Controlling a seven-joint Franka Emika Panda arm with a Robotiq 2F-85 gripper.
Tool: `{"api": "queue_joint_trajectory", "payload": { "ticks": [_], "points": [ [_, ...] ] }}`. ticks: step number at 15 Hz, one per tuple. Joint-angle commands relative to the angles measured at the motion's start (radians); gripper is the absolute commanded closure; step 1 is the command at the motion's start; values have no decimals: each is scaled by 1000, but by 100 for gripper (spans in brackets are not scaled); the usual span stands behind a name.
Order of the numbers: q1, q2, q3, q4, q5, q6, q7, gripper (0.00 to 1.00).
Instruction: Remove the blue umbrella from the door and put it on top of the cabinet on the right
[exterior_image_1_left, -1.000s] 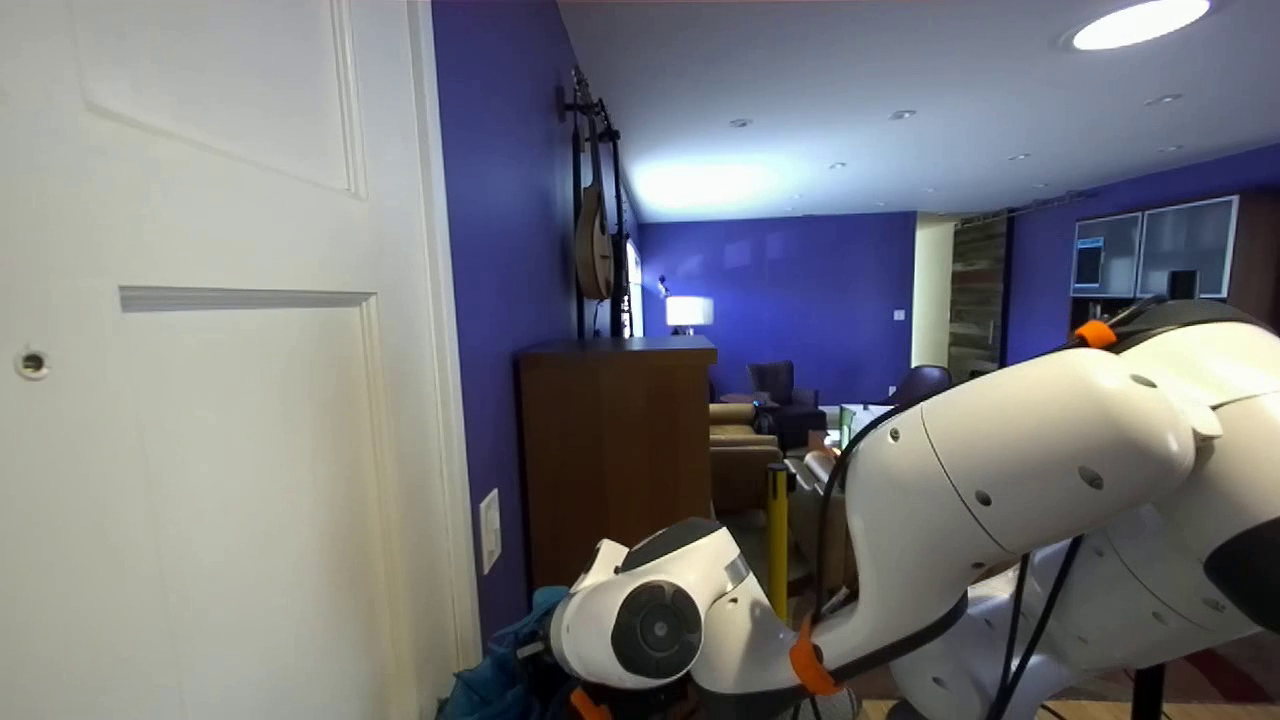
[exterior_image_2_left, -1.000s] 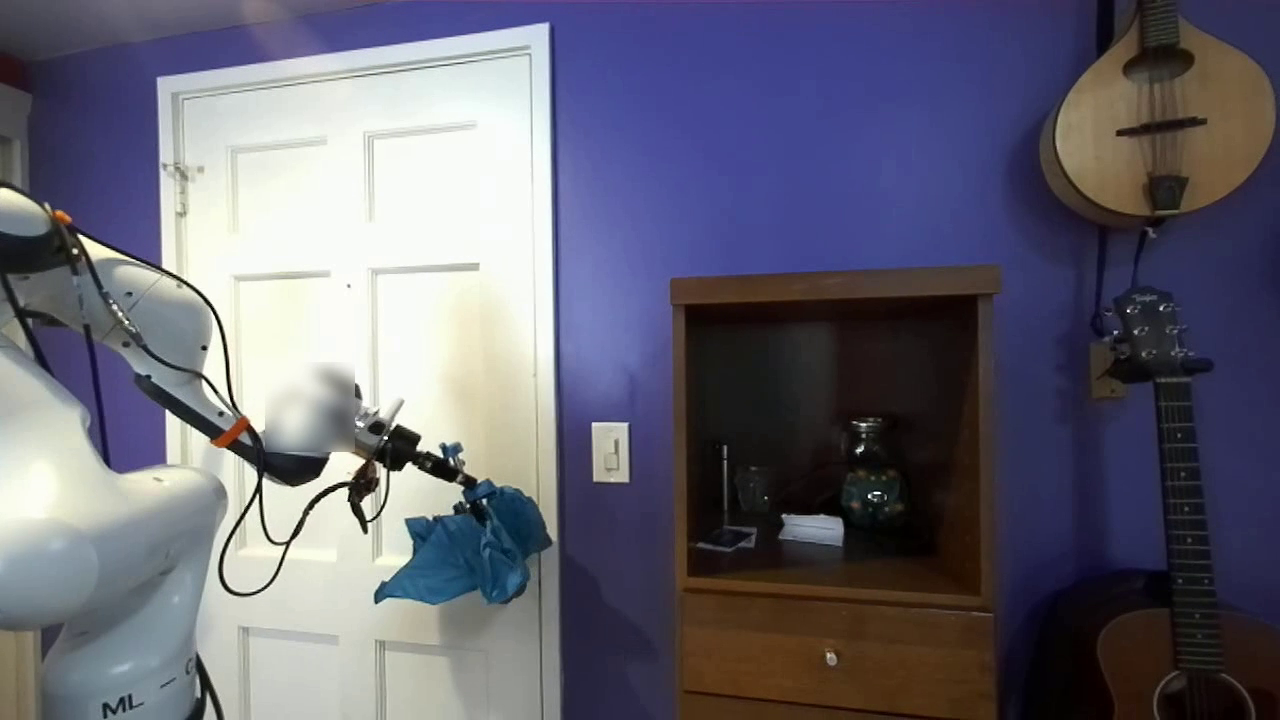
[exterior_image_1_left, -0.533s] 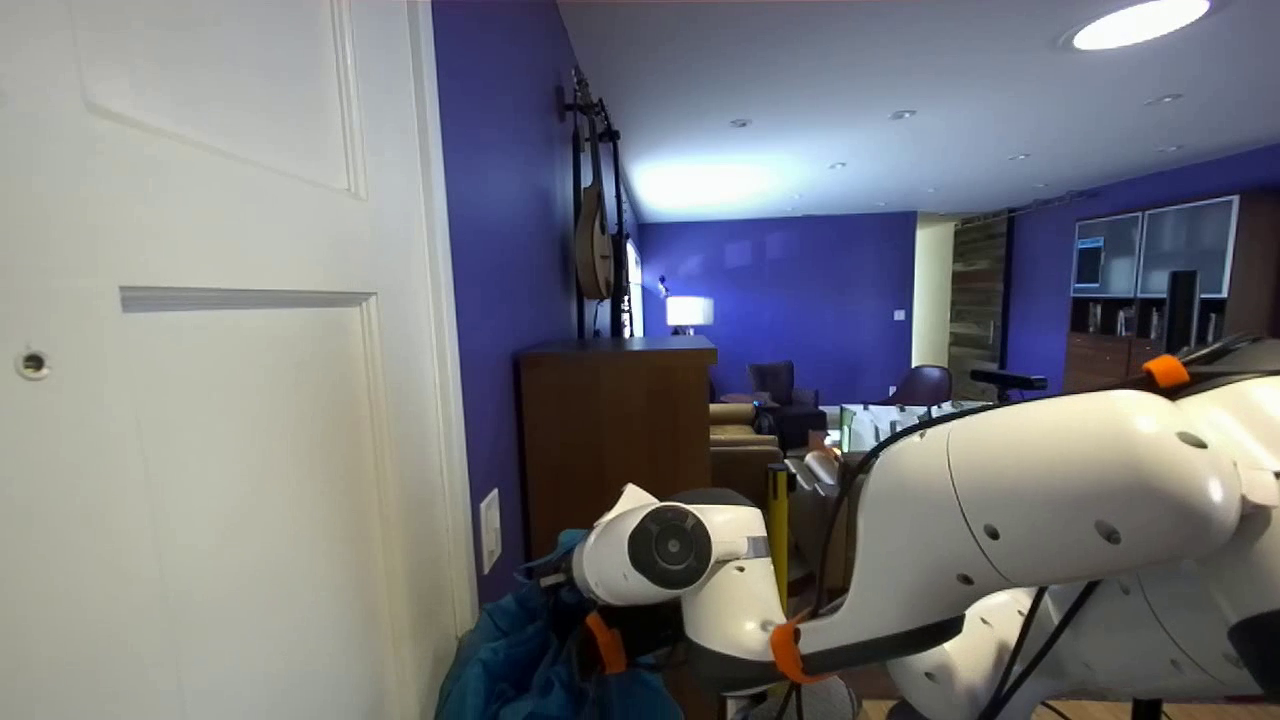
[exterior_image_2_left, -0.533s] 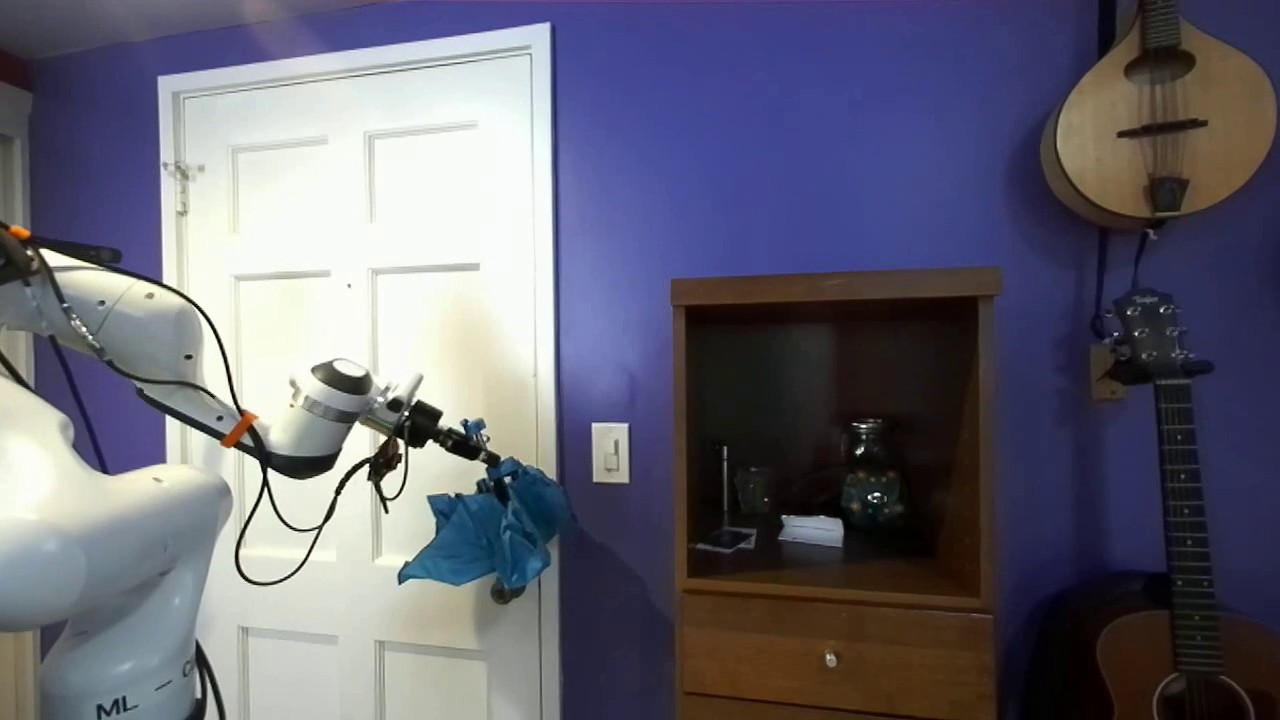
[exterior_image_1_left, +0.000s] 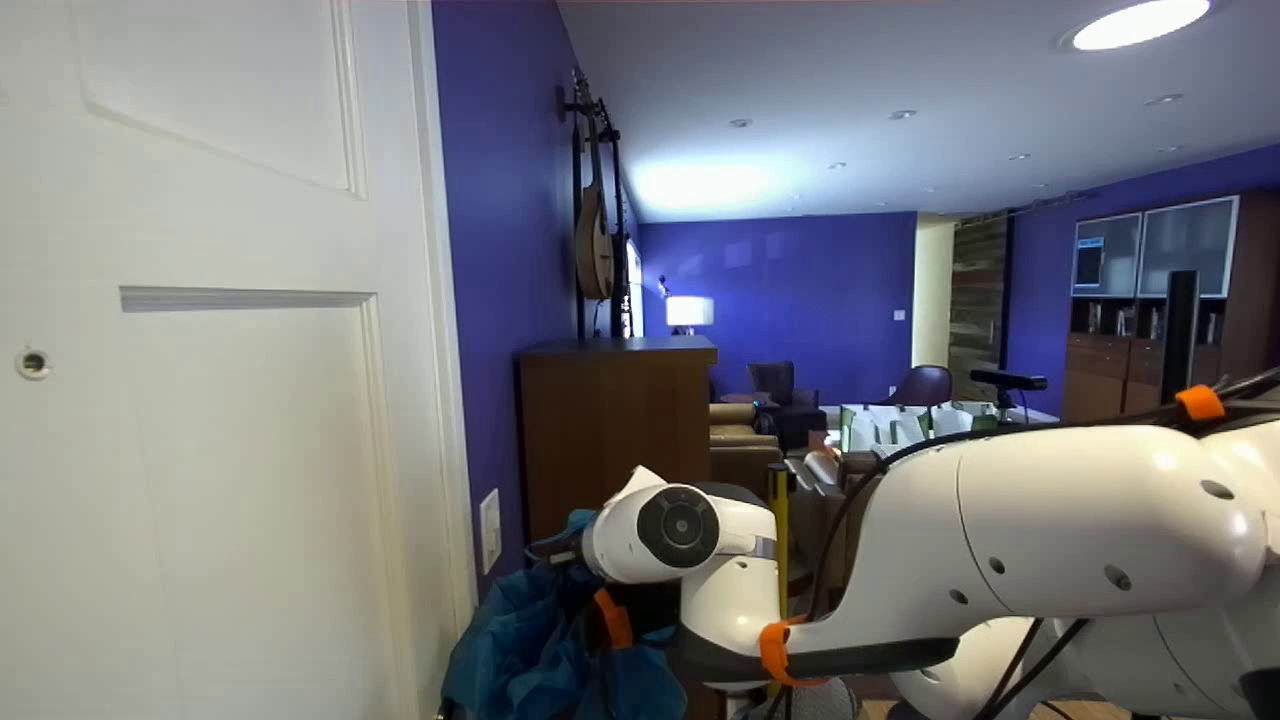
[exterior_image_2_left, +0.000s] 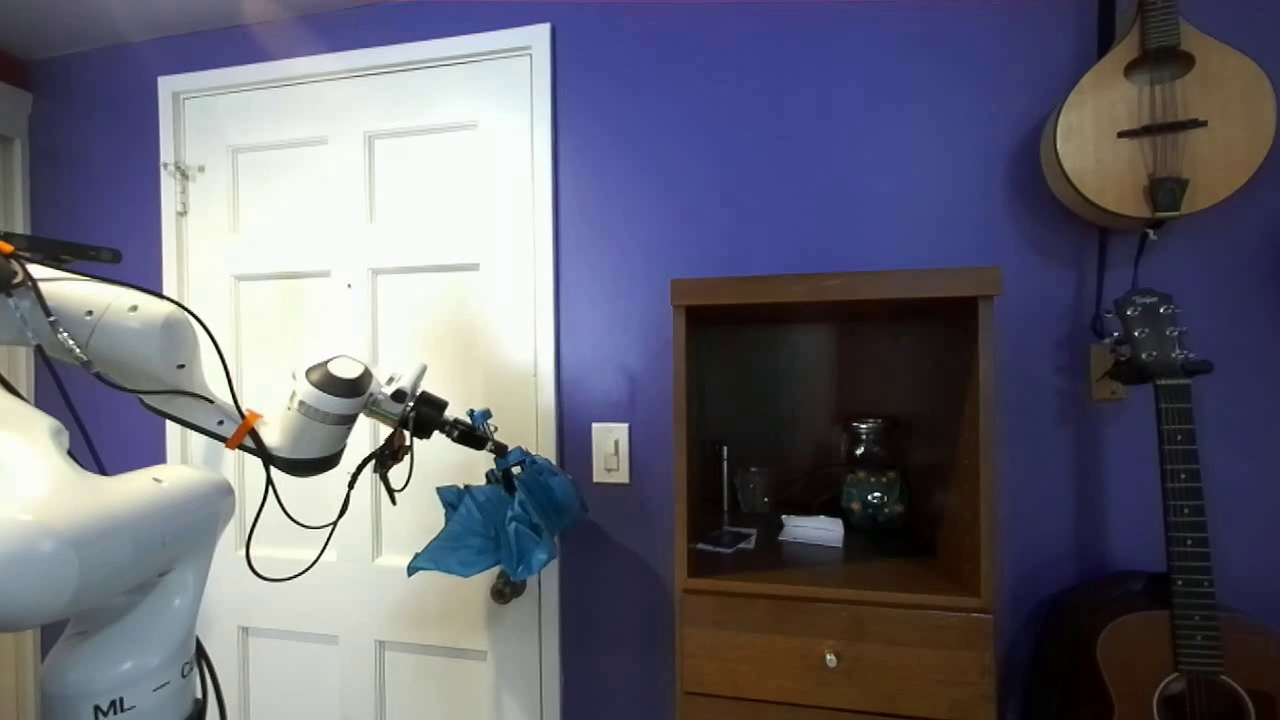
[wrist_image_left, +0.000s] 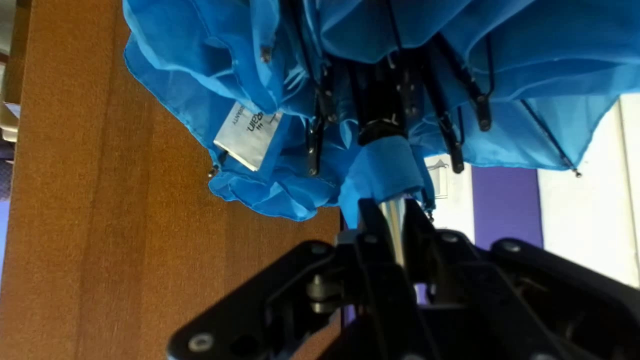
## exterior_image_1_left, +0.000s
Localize wooden wall shelf unit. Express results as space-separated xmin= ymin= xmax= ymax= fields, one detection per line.
xmin=1061 ymin=184 xmax=1280 ymax=427

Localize round ceiling light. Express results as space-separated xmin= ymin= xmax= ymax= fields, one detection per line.
xmin=1068 ymin=0 xmax=1216 ymax=58

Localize black metal pole stand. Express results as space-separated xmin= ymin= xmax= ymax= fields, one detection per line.
xmin=1160 ymin=270 xmax=1204 ymax=404

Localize white panel door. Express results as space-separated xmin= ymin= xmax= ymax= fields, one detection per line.
xmin=0 ymin=0 xmax=455 ymax=720

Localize brown wooden cabinet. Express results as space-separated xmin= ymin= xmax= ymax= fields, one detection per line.
xmin=515 ymin=336 xmax=725 ymax=563

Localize glass front wall cabinets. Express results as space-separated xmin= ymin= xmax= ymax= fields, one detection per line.
xmin=1068 ymin=191 xmax=1242 ymax=303

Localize yellow pole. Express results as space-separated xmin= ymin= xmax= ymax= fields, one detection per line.
xmin=767 ymin=464 xmax=798 ymax=626

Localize orange cable strap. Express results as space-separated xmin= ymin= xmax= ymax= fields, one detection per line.
xmin=587 ymin=585 xmax=641 ymax=658
xmin=1171 ymin=379 xmax=1233 ymax=425
xmin=754 ymin=615 xmax=808 ymax=694

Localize blue folding umbrella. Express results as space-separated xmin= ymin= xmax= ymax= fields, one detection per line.
xmin=434 ymin=509 xmax=693 ymax=720

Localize white wall switch plate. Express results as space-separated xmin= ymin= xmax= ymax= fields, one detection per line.
xmin=474 ymin=485 xmax=506 ymax=576

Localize glowing white table lamp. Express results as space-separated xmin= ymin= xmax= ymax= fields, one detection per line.
xmin=659 ymin=294 xmax=721 ymax=336

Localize black metal wall decoration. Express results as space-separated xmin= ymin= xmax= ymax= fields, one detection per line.
xmin=554 ymin=68 xmax=642 ymax=352

